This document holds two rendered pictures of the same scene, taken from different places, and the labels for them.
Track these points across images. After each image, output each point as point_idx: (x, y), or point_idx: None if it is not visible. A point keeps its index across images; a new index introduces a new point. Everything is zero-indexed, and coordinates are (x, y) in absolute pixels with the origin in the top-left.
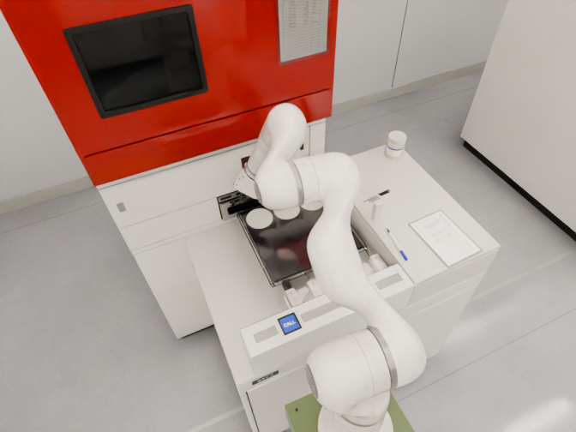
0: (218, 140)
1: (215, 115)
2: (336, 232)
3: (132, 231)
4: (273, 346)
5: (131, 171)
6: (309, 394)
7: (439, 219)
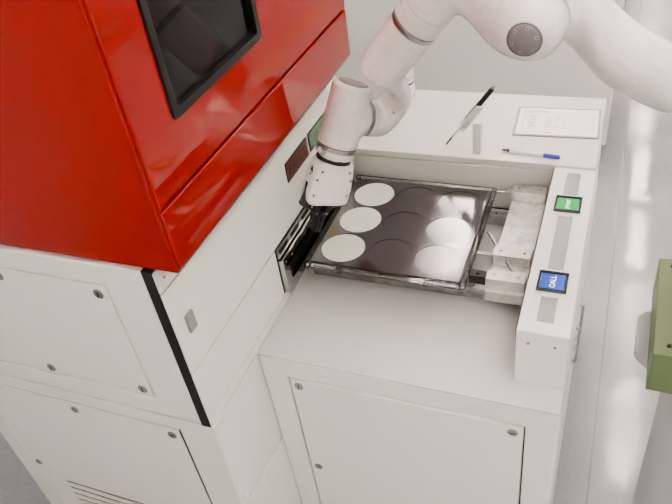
0: (278, 125)
1: (270, 79)
2: (638, 24)
3: (206, 370)
4: (572, 311)
5: (212, 221)
6: (656, 325)
7: (530, 113)
